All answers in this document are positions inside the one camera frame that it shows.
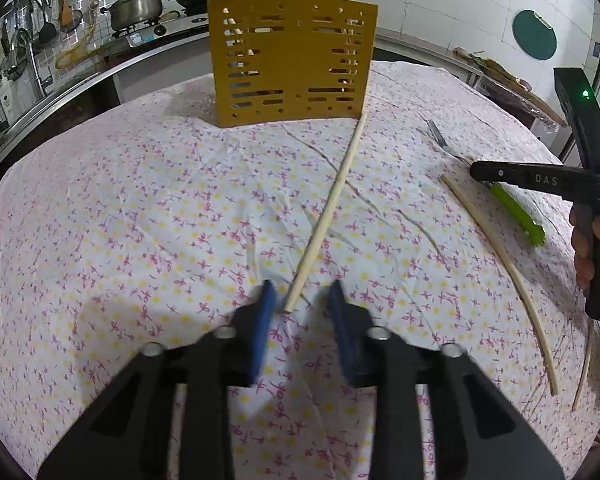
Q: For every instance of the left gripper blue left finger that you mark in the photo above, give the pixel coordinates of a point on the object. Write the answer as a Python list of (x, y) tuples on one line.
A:
[(125, 432)]

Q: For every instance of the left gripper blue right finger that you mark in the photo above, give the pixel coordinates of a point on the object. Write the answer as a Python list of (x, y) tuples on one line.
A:
[(478, 434)]

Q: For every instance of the green handled metal fork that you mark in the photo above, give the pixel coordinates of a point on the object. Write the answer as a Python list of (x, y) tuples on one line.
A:
[(534, 231)]

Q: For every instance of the long wooden chopstick top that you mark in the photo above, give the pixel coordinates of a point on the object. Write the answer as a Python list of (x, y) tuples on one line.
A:
[(323, 223)]

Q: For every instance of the wooden chopstick horizontal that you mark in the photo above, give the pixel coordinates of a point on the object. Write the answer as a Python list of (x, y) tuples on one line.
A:
[(585, 365)]

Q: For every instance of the person right hand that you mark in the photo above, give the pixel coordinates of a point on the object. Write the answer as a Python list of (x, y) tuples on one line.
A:
[(581, 242)]

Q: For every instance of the wooden board with vegetables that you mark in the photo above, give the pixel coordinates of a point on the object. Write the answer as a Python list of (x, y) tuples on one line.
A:
[(508, 87)]

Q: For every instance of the green round cutting board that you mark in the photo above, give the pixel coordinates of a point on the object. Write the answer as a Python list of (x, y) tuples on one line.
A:
[(534, 35)]

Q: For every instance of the floral pink tablecloth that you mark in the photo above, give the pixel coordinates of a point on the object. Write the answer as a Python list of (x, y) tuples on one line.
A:
[(152, 223)]

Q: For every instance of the yellow slotted utensil holder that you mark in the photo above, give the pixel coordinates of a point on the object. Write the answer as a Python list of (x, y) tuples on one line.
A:
[(279, 60)]

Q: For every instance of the white soap bottle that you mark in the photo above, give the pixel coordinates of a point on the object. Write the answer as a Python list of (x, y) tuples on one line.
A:
[(10, 103)]

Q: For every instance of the chrome faucet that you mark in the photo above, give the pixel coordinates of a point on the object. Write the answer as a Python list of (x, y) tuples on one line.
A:
[(18, 56)]

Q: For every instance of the steel gas stove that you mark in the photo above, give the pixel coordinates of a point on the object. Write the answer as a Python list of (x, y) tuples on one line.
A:
[(136, 36)]

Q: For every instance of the steel cooking pot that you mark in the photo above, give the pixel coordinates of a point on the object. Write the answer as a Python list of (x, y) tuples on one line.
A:
[(125, 14)]

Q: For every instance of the black wok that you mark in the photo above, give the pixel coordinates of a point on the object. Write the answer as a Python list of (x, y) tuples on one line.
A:
[(193, 7)]

